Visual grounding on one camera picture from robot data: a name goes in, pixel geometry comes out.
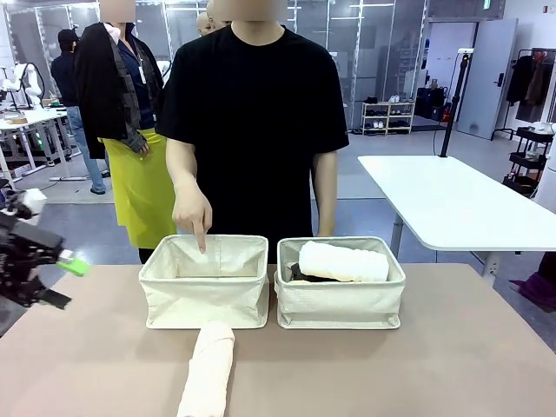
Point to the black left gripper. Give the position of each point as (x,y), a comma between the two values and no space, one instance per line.
(19,256)

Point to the cream towel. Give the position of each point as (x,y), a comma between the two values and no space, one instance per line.
(206,373)
(299,282)

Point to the grey terry towel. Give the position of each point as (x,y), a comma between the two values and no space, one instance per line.
(304,273)

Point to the white towel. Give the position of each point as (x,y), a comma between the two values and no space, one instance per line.
(343,262)

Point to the person's left forearm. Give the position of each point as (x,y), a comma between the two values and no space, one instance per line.
(326,204)

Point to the person's right forearm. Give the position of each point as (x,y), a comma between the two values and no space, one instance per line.
(182,169)

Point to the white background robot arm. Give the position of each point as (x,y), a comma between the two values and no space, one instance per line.
(32,87)

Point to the person's right hand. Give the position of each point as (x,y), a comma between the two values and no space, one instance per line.
(191,213)

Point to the yellow apron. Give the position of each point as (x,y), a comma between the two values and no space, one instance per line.
(139,195)

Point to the cream fabric storage basket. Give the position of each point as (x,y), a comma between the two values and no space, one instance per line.
(204,299)
(339,304)

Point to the white workbench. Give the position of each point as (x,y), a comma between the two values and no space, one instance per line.
(39,116)

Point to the cardboard box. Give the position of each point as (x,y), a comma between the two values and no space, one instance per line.
(16,120)

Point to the rolled cream towel on table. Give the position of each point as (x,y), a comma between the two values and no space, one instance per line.
(206,373)

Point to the person in yellow apron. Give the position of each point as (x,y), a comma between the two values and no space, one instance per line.
(113,87)

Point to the person in black cap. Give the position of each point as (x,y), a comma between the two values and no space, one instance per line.
(65,78)

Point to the person in black t-shirt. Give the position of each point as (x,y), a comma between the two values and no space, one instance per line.
(252,130)

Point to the white shoe rack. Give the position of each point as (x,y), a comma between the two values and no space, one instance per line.
(386,118)

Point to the white table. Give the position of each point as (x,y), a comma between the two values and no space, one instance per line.
(456,195)

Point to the black bags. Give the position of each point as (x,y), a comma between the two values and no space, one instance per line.
(430,102)

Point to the red fire extinguisher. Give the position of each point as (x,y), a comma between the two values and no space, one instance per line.
(447,115)

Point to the black sensor pole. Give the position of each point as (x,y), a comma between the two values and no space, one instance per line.
(452,108)

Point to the grey door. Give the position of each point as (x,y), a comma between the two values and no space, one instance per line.
(486,87)

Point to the purple fabric bag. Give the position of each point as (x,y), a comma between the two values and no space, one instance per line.
(538,286)

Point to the black utility cart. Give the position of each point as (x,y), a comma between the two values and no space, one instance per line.
(527,158)

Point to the clothes rack with dark garments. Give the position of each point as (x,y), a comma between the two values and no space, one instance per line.
(523,82)

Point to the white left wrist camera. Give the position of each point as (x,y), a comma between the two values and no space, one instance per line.
(35,200)

